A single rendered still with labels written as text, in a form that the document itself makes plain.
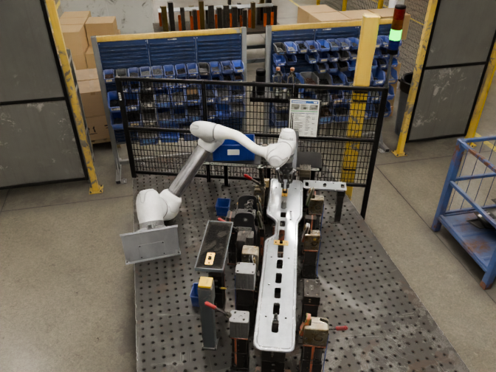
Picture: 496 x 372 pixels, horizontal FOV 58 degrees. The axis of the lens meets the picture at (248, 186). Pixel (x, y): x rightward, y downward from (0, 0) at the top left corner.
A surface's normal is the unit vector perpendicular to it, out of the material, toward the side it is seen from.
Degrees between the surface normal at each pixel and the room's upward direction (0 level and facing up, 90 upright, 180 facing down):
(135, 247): 90
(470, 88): 91
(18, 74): 92
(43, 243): 0
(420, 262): 0
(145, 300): 0
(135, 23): 90
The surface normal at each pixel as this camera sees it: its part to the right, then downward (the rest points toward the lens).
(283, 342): 0.00, -0.83
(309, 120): -0.11, 0.56
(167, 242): 0.27, 0.54
